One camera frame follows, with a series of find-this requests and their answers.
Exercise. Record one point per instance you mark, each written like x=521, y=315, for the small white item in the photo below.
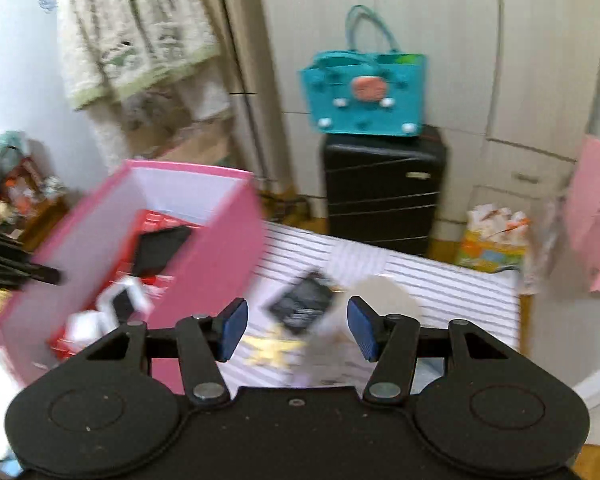
x=85, y=325

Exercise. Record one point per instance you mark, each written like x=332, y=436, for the pink paper bag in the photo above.
x=595, y=210

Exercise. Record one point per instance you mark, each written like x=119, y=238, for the black hard suitcase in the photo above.
x=380, y=185

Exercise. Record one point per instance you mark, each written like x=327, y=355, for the white plastic gadget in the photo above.
x=130, y=295

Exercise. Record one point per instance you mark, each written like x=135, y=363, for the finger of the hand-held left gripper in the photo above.
x=40, y=274

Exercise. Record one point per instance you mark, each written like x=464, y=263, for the teal felt handbag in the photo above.
x=360, y=110

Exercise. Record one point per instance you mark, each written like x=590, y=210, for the black flat case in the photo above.
x=157, y=252

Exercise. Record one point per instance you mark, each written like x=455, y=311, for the beige wardrobe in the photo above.
x=480, y=50

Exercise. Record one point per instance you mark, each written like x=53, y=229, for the red packet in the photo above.
x=150, y=222

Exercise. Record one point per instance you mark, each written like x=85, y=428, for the colourful gift bag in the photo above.
x=490, y=247

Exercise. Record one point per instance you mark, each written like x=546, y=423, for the pink storage box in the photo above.
x=215, y=260

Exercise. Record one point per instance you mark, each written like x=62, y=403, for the cream knitted cardigan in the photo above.
x=130, y=20

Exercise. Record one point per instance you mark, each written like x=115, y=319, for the striped bed sheet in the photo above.
x=460, y=295

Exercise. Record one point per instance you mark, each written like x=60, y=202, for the gold star ornament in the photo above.
x=272, y=347

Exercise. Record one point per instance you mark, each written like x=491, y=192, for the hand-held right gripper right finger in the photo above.
x=362, y=330

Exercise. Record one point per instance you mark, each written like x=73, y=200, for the white hanging garment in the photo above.
x=200, y=95

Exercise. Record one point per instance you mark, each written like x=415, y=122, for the clear plastic bag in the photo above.
x=547, y=245

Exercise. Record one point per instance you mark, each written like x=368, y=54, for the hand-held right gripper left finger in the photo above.
x=232, y=327

